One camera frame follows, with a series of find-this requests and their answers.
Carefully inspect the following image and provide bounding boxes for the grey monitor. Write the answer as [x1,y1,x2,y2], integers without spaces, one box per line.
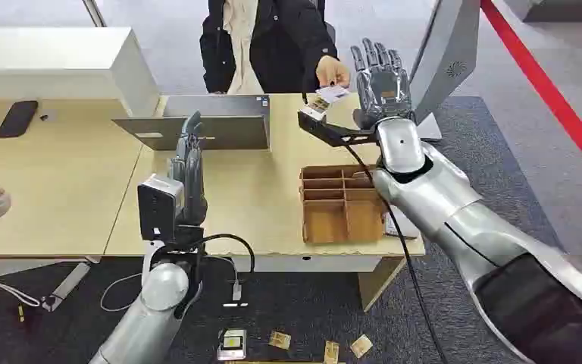
[408,0,482,142]

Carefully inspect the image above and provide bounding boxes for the tan card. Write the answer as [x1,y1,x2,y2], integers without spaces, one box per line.
[268,331,293,352]
[323,340,341,364]
[349,334,374,359]

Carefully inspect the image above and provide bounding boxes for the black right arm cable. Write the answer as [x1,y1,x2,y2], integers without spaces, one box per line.
[343,143,449,364]

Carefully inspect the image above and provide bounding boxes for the person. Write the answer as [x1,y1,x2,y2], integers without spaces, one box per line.
[199,0,340,96]

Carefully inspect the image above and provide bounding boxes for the black phone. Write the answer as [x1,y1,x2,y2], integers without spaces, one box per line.
[0,99,40,140]

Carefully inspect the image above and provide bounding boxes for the white printed card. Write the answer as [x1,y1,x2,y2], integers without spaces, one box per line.
[314,84,351,105]

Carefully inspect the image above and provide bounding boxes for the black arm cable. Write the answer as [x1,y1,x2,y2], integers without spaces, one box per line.
[343,143,449,364]
[149,233,256,288]

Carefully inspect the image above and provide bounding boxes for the card in clear sleeve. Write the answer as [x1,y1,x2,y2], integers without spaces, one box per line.
[216,328,249,362]

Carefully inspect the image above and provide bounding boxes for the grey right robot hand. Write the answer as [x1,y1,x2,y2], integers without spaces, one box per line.
[349,37,415,131]

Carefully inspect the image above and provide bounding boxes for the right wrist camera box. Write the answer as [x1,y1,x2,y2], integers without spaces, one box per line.
[297,104,378,149]

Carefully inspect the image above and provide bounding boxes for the thin white cable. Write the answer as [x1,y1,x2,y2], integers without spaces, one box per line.
[0,267,42,309]

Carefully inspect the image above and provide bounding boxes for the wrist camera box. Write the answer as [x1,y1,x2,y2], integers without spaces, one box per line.
[136,174,187,243]
[297,104,378,149]

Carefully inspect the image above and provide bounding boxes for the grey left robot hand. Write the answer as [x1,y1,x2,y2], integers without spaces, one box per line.
[167,110,210,228]

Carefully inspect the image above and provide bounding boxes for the white floor cable loop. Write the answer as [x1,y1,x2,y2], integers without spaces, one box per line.
[99,271,145,314]

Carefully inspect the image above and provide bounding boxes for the white desk partition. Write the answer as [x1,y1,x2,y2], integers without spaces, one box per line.
[0,27,161,118]

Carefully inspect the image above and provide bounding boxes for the wooden card box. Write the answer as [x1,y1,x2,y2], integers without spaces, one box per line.
[299,165,388,246]

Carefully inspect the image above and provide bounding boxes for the white power strip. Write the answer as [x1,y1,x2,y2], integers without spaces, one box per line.
[41,262,92,313]

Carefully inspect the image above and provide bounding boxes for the wooden desk leg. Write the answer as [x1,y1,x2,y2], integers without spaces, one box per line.
[357,256,408,313]

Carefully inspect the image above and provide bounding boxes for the grey laptop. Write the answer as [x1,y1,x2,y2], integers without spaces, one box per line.
[111,94,272,152]

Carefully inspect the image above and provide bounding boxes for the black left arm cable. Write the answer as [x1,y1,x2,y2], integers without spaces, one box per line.
[149,233,256,288]

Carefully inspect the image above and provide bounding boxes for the metal pole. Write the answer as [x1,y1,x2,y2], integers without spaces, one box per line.
[80,0,108,29]

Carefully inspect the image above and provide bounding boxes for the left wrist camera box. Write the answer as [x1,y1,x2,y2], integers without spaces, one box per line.
[136,174,187,243]

